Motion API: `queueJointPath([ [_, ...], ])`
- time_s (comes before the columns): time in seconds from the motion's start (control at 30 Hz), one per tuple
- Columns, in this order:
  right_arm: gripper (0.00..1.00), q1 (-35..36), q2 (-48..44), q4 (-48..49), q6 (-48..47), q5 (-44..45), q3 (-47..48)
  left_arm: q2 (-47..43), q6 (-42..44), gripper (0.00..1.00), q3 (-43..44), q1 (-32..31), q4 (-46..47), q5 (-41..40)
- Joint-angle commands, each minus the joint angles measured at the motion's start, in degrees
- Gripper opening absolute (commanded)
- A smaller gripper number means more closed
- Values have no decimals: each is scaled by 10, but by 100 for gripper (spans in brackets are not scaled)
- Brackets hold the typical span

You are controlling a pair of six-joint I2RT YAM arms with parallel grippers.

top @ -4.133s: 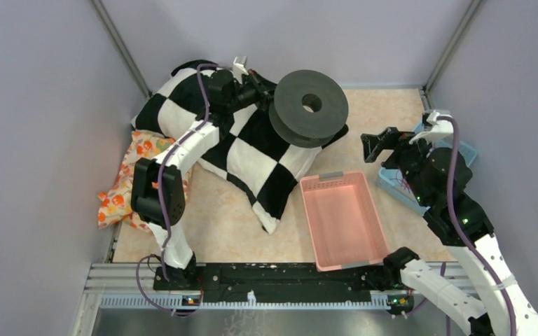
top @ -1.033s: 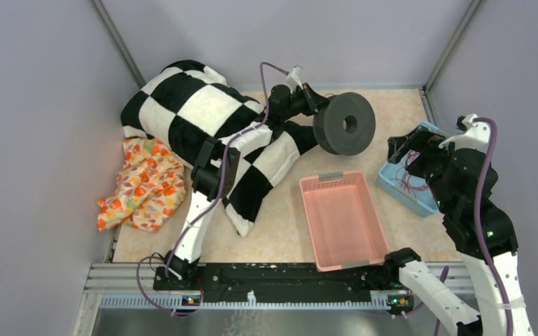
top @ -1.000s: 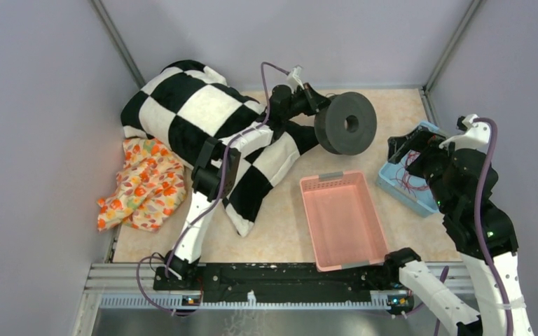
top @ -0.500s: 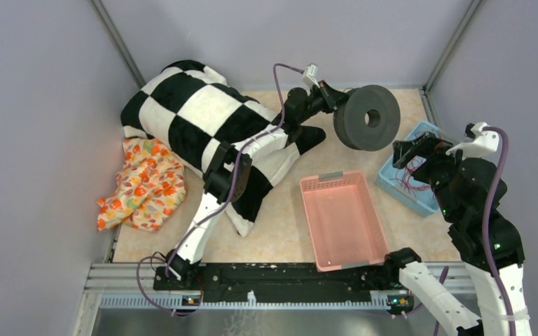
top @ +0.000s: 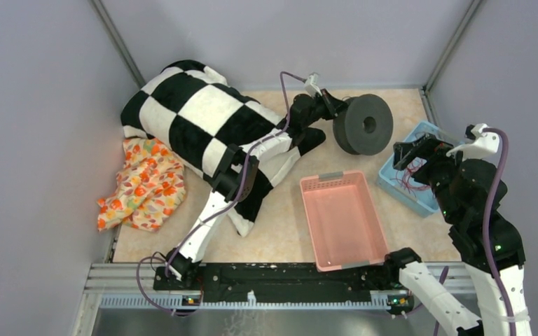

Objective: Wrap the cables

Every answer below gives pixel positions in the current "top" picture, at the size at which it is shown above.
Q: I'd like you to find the black and white checkered pillow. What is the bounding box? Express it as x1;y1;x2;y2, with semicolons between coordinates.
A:
120;59;326;237

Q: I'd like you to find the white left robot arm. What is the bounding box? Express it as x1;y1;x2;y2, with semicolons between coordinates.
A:
164;90;352;289

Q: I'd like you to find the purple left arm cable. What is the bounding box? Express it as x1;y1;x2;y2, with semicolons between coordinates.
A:
135;71;307;319

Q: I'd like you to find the blue plastic basket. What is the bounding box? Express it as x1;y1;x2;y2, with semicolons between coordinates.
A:
376;120;462;218

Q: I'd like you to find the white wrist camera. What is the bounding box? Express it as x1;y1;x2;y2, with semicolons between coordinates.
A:
446;123;500;161
304;72;322;97

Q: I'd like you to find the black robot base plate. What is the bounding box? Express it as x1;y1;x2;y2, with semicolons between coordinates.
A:
153;262;415;309

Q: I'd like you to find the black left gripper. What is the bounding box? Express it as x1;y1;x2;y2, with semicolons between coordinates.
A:
301;89;350;130

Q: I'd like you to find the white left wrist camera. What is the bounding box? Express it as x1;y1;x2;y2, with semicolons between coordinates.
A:
304;72;322;97

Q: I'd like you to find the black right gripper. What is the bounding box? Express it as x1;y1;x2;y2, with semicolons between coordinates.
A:
392;131;480;222

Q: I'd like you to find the dark grey cable spool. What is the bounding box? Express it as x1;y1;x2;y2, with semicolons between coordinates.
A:
333;94;394;156

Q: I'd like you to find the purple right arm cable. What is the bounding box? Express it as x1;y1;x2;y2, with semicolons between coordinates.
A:
431;127;518;336

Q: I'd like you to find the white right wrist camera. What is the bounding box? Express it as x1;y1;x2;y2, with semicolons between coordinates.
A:
446;123;500;161

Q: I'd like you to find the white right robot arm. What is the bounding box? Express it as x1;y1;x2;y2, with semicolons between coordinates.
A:
382;124;532;335

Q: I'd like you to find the red cable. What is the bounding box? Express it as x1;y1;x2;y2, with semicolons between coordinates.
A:
392;157;430;193

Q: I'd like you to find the pink plastic basket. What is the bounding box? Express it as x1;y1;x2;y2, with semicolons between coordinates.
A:
300;170;389;272

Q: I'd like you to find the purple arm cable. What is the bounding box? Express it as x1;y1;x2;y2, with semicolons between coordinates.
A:
135;71;307;319
431;127;518;336

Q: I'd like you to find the orange floral cloth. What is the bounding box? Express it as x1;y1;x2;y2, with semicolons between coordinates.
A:
97;138;186;232

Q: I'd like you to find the white slotted cable duct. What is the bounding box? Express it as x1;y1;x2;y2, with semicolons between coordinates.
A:
99;291;411;310

